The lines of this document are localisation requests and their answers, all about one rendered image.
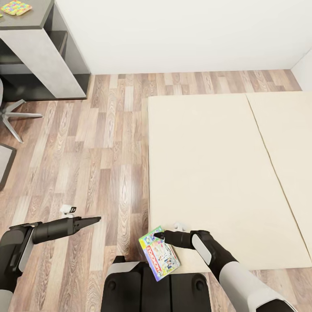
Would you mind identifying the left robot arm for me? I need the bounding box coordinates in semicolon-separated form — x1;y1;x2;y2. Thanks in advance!
0;204;102;312

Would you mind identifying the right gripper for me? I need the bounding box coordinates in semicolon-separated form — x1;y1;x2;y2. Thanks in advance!
154;230;185;248

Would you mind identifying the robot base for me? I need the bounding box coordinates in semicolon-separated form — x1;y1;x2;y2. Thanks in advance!
101;256;211;312

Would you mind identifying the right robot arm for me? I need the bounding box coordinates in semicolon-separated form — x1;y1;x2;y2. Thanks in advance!
154;221;298;312

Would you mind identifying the jigsaw puzzle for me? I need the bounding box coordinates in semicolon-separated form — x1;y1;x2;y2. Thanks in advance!
0;0;32;15

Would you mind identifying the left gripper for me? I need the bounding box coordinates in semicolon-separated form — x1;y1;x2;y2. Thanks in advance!
47;216;102;241

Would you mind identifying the board game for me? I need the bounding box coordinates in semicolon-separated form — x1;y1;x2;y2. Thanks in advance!
139;225;180;282

